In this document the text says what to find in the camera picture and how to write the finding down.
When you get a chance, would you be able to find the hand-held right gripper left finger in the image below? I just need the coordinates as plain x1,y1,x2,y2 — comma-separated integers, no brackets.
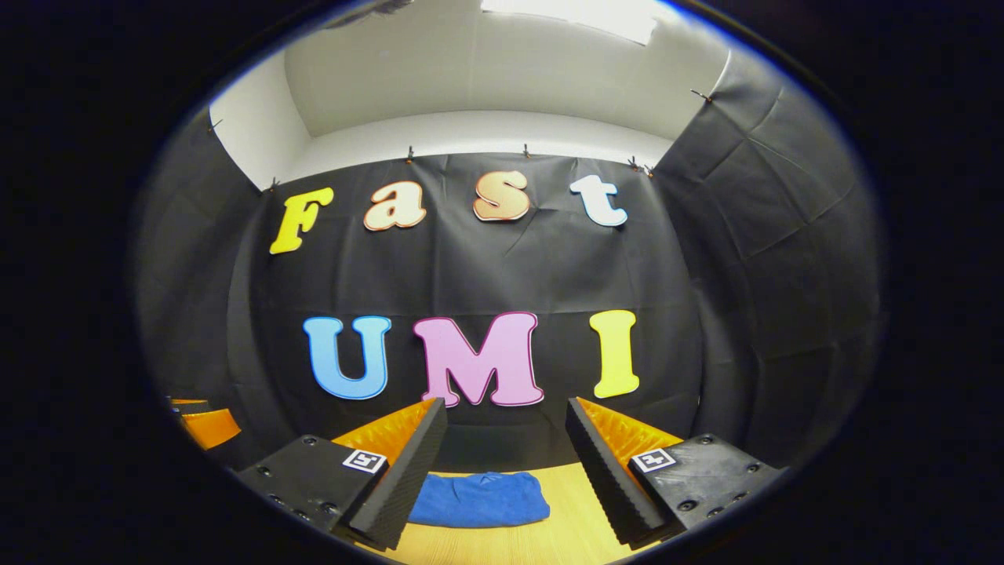
235,397,449,552

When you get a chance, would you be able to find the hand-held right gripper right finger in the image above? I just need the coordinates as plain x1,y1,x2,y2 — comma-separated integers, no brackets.
566,396,785,550

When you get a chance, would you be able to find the blue jacket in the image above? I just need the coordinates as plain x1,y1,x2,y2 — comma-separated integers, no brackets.
408,471,551,528

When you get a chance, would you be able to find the black backdrop cloth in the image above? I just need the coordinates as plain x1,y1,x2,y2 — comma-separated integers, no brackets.
133,51,883,472

